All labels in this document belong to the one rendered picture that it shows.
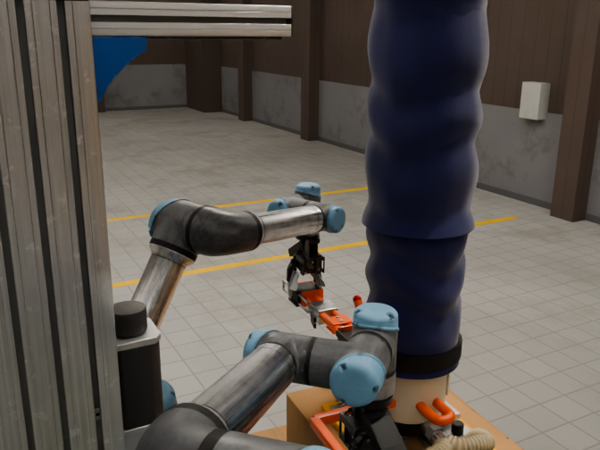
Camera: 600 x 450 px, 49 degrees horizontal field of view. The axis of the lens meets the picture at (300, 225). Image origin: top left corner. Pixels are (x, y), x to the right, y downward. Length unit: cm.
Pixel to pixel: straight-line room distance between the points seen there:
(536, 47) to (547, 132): 99
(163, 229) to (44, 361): 66
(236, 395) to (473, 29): 81
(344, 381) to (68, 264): 42
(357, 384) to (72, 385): 40
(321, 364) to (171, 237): 64
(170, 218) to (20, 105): 74
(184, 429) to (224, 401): 13
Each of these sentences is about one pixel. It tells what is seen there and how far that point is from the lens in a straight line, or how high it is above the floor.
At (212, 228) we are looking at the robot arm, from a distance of 146.
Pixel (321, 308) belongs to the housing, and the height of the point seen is 122.
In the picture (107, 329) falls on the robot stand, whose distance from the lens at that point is 94.
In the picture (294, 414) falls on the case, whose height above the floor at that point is 104.
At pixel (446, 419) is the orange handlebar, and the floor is 121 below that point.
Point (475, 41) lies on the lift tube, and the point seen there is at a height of 198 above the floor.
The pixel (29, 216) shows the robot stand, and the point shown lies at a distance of 87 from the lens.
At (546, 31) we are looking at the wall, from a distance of 815.
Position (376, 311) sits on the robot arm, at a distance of 107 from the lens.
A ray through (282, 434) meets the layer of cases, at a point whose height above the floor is 54.
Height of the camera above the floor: 200
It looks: 17 degrees down
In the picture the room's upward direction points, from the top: 1 degrees clockwise
